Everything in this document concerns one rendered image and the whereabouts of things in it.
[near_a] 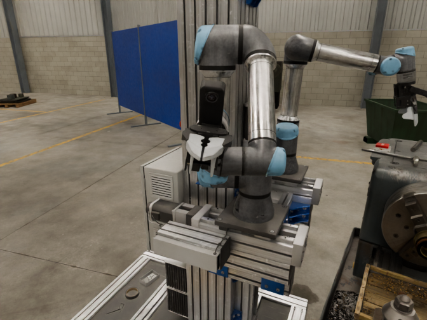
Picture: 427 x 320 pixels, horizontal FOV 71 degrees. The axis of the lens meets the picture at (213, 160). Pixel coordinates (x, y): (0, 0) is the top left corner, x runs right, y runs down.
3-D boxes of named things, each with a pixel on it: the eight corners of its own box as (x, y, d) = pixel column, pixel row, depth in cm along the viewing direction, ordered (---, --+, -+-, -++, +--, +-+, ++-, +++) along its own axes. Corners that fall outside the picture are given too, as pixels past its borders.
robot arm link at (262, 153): (274, 44, 100) (281, 183, 81) (241, 44, 101) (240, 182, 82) (280, 14, 89) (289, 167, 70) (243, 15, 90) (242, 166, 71)
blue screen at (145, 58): (106, 114, 902) (96, 29, 824) (132, 111, 945) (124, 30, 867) (168, 147, 583) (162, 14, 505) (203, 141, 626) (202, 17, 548)
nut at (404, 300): (393, 298, 74) (396, 287, 73) (412, 305, 72) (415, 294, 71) (393, 309, 71) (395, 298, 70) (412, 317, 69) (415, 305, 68)
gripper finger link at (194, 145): (197, 186, 47) (203, 166, 56) (202, 151, 45) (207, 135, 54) (178, 183, 47) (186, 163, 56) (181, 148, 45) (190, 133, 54)
